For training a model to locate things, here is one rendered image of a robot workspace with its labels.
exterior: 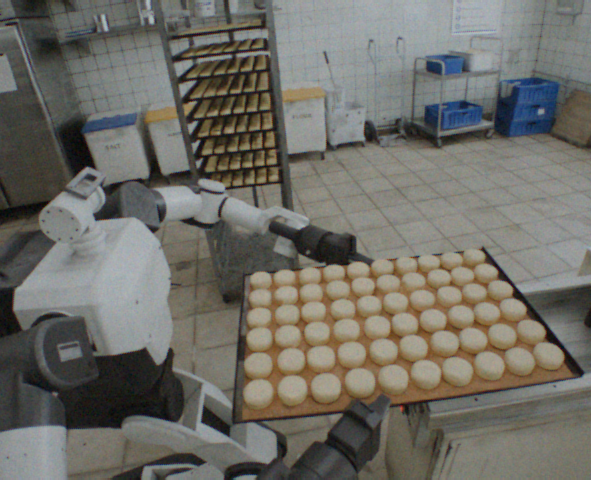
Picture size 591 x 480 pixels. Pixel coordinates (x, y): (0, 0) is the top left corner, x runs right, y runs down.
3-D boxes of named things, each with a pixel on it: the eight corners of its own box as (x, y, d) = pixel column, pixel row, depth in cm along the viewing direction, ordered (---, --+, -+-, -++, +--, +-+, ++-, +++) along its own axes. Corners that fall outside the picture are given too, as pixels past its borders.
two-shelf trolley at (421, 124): (463, 126, 494) (473, 34, 434) (495, 139, 447) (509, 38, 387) (408, 136, 476) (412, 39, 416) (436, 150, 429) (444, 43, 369)
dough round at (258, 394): (263, 380, 68) (261, 373, 67) (279, 399, 64) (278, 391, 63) (239, 396, 65) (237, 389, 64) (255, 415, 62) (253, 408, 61)
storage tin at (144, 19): (158, 22, 378) (153, -1, 366) (156, 23, 363) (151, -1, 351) (141, 25, 376) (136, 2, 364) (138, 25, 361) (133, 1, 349)
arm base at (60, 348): (-24, 440, 46) (-68, 367, 44) (31, 387, 59) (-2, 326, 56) (69, 415, 45) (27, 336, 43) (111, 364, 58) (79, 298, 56)
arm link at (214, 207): (257, 235, 116) (201, 213, 119) (267, 203, 113) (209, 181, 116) (244, 244, 106) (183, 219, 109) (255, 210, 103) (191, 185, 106)
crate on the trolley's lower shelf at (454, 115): (460, 115, 473) (462, 100, 463) (481, 123, 442) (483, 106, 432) (423, 122, 461) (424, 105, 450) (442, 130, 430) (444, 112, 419)
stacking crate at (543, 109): (531, 109, 476) (534, 93, 465) (553, 117, 442) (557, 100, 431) (492, 113, 469) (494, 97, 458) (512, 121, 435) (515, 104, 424)
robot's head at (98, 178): (46, 221, 60) (56, 183, 56) (68, 198, 67) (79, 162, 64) (83, 237, 62) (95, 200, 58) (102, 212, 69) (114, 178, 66)
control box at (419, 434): (400, 364, 104) (404, 328, 96) (428, 446, 84) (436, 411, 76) (387, 366, 104) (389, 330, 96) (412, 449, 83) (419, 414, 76)
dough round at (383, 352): (387, 341, 73) (388, 334, 72) (402, 360, 69) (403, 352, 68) (364, 350, 72) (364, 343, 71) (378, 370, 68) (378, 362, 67)
